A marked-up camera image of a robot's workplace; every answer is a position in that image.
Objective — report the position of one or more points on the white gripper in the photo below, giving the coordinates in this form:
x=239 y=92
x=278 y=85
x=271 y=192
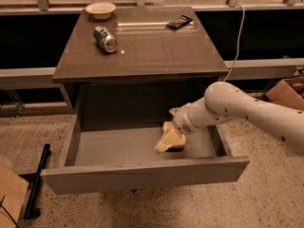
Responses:
x=182 y=121

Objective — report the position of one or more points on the yellow sponge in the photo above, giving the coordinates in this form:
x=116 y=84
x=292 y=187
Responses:
x=171 y=137

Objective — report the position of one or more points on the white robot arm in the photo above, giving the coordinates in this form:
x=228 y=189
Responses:
x=221 y=103

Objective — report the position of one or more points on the grey cabinet with counter top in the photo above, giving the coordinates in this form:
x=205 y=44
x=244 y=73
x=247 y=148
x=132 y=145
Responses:
x=153 y=69

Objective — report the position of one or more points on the open grey top drawer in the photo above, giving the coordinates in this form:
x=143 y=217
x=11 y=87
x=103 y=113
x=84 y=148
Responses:
x=109 y=146

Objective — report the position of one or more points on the black snack wrapper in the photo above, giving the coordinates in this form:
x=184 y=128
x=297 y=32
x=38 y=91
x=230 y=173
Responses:
x=182 y=21

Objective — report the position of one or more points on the cardboard box right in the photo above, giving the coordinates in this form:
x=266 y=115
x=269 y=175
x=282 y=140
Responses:
x=288 y=92

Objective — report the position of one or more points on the white bowl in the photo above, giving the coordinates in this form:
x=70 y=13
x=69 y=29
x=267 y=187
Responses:
x=100 y=10

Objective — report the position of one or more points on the black metal bar stand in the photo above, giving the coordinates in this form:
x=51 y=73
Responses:
x=31 y=211

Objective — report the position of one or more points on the brown cardboard box left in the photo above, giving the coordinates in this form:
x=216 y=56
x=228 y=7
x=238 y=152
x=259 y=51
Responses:
x=13 y=190

